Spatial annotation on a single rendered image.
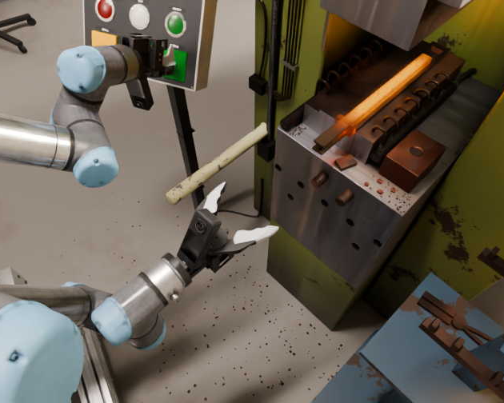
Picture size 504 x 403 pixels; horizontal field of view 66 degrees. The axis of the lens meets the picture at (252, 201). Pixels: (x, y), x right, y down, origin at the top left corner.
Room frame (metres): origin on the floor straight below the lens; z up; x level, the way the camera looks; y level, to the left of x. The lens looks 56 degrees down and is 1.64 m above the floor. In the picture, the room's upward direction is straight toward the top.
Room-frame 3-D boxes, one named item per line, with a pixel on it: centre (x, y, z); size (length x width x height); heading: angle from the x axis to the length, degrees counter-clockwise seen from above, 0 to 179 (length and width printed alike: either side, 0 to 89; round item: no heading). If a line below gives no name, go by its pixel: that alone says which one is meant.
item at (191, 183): (0.84, 0.11, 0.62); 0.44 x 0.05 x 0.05; 135
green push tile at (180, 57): (0.85, 0.20, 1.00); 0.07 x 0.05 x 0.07; 70
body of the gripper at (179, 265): (0.33, 0.10, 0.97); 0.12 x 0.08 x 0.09; 135
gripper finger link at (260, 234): (0.35, -0.01, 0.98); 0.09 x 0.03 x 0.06; 99
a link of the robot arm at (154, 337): (0.22, 0.23, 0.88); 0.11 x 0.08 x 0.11; 73
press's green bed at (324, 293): (0.78, -0.40, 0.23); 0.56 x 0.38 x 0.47; 135
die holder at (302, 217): (0.78, -0.40, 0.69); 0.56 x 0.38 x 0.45; 135
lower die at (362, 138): (0.81, -0.35, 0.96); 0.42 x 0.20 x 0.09; 135
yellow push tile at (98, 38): (0.92, 0.39, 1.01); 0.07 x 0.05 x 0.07; 70
